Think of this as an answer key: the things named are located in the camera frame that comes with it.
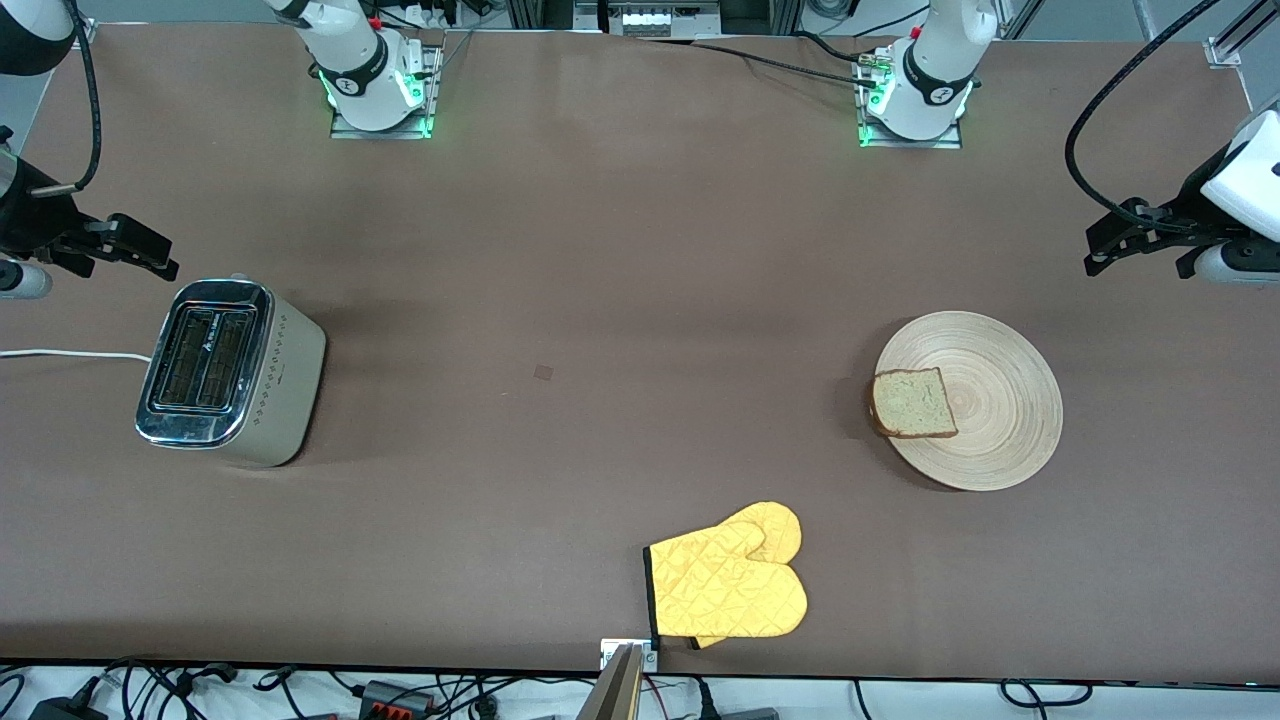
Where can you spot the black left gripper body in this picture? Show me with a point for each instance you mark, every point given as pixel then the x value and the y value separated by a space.
pixel 1192 207

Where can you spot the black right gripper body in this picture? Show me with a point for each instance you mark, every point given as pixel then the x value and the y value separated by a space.
pixel 32 222

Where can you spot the round wooden plate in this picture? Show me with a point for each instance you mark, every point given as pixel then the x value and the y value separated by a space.
pixel 1000 400

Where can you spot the brown bread slice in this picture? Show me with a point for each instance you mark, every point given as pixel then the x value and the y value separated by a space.
pixel 912 403

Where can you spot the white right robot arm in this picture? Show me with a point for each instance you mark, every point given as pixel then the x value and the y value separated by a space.
pixel 350 60

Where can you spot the chrome and beige toaster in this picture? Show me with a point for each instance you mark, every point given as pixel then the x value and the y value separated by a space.
pixel 285 390

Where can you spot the black power adapter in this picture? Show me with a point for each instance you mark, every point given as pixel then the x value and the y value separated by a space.
pixel 70 710

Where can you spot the red and black connector block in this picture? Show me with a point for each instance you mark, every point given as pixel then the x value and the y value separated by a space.
pixel 395 697

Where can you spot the yellow quilted oven mitt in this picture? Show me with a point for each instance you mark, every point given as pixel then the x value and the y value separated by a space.
pixel 725 590

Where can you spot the grey electrical box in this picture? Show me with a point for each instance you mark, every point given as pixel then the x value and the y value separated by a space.
pixel 648 20

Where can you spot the aluminium table corner bracket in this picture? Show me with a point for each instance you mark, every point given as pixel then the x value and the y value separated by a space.
pixel 1223 52
pixel 86 32

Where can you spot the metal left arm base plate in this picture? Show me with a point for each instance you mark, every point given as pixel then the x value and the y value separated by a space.
pixel 910 144

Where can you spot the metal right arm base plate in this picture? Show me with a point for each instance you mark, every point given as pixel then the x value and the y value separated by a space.
pixel 380 133

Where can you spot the small metal table bracket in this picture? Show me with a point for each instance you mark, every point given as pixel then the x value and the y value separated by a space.
pixel 650 655

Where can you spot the aluminium camera mount profile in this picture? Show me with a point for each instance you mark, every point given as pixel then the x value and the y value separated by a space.
pixel 618 690

